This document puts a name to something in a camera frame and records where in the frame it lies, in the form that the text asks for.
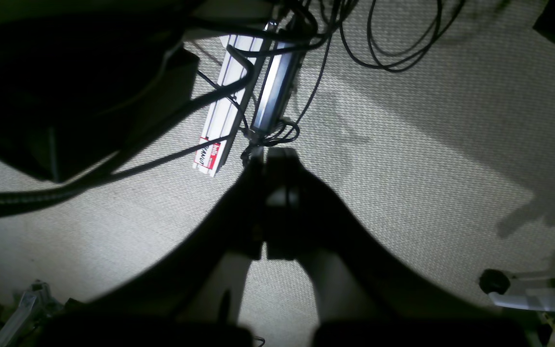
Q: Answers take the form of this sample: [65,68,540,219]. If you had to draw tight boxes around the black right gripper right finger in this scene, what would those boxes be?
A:
[264,148,529,347]

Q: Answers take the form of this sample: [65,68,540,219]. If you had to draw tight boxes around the black caster wheel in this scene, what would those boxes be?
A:
[478,269,511,294]

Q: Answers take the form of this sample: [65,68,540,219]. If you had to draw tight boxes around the black power adapter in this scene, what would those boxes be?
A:
[251,52,303,136]

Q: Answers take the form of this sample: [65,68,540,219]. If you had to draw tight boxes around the white aluminium rail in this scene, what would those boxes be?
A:
[192,35,269,177]

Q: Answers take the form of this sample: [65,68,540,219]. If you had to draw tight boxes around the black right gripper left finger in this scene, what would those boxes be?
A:
[41,160,264,347]

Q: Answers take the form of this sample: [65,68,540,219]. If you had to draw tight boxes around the black corrugated cable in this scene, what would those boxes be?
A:
[0,43,259,223]

